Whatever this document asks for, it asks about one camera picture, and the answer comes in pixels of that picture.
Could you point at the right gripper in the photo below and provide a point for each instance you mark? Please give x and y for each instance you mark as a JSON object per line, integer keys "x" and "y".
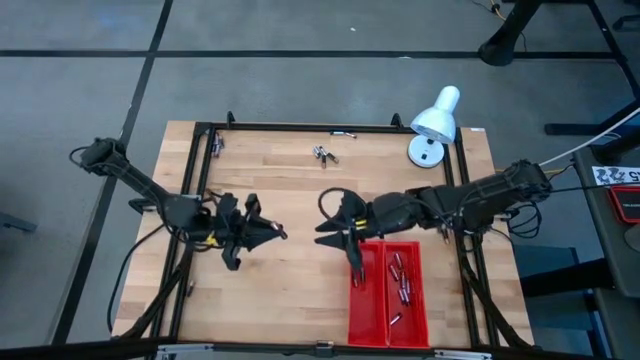
{"x": 370, "y": 220}

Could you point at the black aluminium table frame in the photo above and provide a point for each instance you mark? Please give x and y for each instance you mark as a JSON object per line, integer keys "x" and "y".
{"x": 300, "y": 127}

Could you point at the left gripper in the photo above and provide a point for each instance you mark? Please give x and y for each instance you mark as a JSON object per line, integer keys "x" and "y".
{"x": 237, "y": 230}

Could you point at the red plastic bin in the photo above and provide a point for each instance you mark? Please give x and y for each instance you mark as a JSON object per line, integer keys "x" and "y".
{"x": 417, "y": 330}
{"x": 370, "y": 320}

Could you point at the black stand foot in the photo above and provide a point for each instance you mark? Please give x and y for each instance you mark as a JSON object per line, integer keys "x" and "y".
{"x": 500, "y": 47}

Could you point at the white printed paper sheet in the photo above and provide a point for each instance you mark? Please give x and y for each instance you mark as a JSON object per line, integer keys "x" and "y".
{"x": 615, "y": 175}

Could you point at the dark grey desk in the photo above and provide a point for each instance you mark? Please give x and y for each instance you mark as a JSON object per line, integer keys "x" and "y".
{"x": 600, "y": 240}

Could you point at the silver metal bar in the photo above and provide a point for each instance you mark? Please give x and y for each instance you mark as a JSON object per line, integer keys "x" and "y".
{"x": 185, "y": 348}
{"x": 462, "y": 355}

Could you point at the red black device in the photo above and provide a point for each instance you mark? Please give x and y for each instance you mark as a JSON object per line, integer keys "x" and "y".
{"x": 627, "y": 204}

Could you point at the white desk lamp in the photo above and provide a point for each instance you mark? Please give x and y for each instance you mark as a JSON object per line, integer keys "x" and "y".
{"x": 435, "y": 122}

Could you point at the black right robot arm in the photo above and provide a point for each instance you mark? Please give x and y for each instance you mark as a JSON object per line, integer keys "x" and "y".
{"x": 475, "y": 200}

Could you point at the black desk frame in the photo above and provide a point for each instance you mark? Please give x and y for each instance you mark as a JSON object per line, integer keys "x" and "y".
{"x": 575, "y": 129}

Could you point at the silver black Energizer battery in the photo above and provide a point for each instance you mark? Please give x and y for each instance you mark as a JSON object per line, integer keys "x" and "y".
{"x": 403, "y": 280}

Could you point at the grey chair foot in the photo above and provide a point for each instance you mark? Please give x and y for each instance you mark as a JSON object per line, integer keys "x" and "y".
{"x": 17, "y": 223}

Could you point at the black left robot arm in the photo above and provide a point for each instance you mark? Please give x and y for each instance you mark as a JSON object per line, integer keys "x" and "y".
{"x": 145, "y": 187}

